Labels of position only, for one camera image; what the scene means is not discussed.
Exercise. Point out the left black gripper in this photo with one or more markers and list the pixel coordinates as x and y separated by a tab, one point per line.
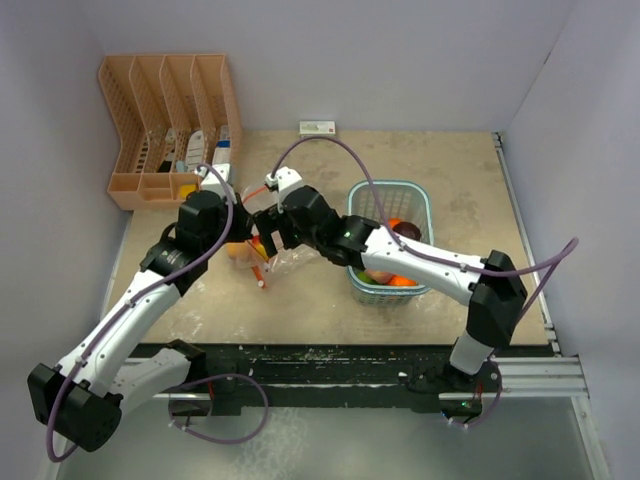
244	222

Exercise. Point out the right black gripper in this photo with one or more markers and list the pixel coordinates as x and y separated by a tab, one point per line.
271	220

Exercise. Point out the yellow peach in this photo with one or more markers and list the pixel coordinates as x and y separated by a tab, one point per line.
238	251

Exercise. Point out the pink peach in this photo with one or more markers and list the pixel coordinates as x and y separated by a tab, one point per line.
380	277

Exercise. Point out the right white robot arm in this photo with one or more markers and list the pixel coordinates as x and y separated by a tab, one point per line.
488	287

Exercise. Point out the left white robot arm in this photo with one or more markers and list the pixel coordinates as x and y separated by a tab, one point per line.
82	399

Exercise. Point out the yellow sponge block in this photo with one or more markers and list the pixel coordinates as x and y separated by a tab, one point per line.
187	189

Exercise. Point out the white pack in organizer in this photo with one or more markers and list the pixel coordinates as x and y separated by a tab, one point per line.
195	151

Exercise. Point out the white blue bottle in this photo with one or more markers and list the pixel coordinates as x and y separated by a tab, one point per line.
222	149

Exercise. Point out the small green white box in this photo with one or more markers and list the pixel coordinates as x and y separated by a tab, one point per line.
308	128

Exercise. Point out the green lime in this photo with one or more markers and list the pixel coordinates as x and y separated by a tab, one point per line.
365	278

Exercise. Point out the orange file organizer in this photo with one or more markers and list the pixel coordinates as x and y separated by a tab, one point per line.
156	102

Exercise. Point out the dark purple fruit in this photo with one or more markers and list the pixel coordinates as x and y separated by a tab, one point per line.
408	230

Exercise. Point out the orange fruit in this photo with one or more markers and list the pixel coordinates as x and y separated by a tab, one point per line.
400	281

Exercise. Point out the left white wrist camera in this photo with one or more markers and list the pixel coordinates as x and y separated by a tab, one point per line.
215	178

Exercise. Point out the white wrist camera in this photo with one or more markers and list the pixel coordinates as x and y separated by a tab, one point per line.
215	178
284	181

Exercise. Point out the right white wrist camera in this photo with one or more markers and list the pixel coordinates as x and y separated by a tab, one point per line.
284	181

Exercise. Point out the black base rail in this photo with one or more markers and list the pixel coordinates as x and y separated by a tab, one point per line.
414	377

